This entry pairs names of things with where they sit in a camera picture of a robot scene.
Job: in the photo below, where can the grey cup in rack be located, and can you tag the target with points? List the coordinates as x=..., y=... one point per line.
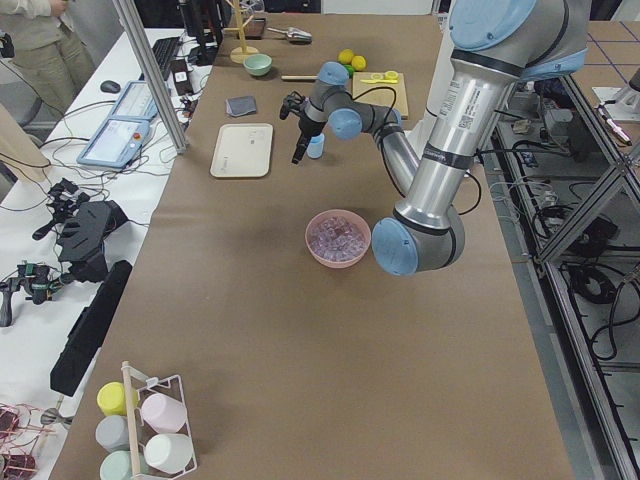
x=112, y=434

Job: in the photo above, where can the blue teach pendant near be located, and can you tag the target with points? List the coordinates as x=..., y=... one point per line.
x=115, y=144

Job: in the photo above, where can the pink bowl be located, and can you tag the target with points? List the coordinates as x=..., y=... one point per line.
x=350, y=215

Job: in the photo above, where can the black flat bar device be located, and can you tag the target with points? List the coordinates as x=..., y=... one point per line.
x=88, y=333

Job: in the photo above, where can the steel muddler black tip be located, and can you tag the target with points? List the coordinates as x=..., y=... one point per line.
x=299, y=78

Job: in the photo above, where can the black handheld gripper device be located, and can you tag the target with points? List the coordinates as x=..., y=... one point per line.
x=85, y=226

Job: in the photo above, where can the white cup in rack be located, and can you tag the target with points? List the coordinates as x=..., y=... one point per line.
x=170, y=453

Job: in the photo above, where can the white wire cup rack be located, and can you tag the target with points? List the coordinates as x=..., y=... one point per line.
x=138, y=386

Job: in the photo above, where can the yellow lemon near board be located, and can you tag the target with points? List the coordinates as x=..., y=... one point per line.
x=359, y=63

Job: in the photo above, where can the wooden mug tree stand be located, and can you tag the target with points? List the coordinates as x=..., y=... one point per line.
x=243, y=17

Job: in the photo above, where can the blue teach pendant far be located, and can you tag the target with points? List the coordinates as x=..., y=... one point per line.
x=135, y=101

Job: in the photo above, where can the person in beige clothes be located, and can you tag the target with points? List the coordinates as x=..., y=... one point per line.
x=48, y=53

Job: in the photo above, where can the pile of clear ice cubes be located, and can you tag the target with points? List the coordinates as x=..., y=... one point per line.
x=337, y=239

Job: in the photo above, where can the cream rabbit tray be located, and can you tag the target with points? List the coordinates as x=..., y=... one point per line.
x=242, y=151

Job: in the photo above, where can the mint cup in rack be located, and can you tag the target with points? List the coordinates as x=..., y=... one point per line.
x=116, y=466

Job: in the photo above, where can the black keyboard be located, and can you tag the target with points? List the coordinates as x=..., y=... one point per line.
x=165, y=51

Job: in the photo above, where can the light blue cup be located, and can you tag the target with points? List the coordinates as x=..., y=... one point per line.
x=315, y=147

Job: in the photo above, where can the black computer mouse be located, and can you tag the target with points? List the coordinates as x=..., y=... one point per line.
x=109, y=86

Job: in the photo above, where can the grey folded cloth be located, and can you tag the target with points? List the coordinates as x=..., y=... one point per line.
x=241, y=106

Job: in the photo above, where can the pink cup in rack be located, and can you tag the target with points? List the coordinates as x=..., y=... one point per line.
x=163, y=413

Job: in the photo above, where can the yellow lemon far left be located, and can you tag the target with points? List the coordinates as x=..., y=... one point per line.
x=345, y=56

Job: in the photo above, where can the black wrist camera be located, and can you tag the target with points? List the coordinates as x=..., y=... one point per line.
x=293, y=103

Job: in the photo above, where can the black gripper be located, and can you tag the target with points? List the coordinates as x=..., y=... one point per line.
x=304, y=129

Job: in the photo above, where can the aluminium frame post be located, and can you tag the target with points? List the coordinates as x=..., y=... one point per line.
x=133, y=26

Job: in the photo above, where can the mint green bowl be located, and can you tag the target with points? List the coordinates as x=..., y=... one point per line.
x=258, y=65

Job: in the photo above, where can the brown wooden box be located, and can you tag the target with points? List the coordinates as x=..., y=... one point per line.
x=255, y=29

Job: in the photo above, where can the blue teach pendant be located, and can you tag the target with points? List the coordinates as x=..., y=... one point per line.
x=135, y=101
x=115, y=144

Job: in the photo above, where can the steel ice scoop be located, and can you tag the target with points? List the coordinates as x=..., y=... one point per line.
x=293, y=35

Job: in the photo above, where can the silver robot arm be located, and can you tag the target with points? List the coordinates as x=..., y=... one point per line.
x=495, y=44

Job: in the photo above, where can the bamboo cutting board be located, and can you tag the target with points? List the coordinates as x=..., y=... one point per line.
x=381, y=94

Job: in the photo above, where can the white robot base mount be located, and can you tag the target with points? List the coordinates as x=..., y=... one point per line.
x=436, y=54

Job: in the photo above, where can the yellow cup in rack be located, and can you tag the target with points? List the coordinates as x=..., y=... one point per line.
x=111, y=399

